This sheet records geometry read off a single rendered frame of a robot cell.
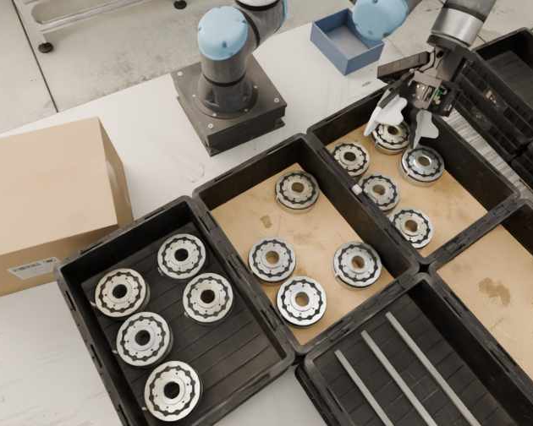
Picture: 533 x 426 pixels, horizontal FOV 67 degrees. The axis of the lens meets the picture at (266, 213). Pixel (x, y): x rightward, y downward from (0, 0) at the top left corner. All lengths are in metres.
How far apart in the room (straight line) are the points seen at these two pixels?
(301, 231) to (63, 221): 0.51
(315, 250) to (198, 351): 0.33
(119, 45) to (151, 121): 1.41
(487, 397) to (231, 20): 0.96
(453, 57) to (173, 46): 2.00
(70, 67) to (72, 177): 1.68
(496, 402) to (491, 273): 0.26
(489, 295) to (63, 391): 0.95
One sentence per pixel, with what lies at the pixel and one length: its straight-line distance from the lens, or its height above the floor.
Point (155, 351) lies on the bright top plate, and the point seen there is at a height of 0.86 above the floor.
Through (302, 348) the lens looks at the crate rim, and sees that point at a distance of 0.75.
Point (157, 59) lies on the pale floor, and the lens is 2.52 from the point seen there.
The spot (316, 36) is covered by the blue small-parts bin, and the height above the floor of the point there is 0.74.
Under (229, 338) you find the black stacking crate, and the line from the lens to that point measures 0.85.
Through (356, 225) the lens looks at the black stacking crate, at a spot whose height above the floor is 0.85.
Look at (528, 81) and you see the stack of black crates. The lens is 2.00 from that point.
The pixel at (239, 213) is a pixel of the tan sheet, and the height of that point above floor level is 0.83.
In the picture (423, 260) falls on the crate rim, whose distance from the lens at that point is 0.85.
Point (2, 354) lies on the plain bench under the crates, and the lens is 1.13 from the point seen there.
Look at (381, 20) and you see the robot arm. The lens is 0.71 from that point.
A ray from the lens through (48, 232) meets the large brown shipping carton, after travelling 0.94.
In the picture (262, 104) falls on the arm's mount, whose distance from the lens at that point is 1.17.
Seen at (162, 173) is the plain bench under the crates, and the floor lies 0.70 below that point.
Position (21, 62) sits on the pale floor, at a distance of 2.76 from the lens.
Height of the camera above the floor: 1.67
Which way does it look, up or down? 63 degrees down
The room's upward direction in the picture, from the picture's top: 3 degrees clockwise
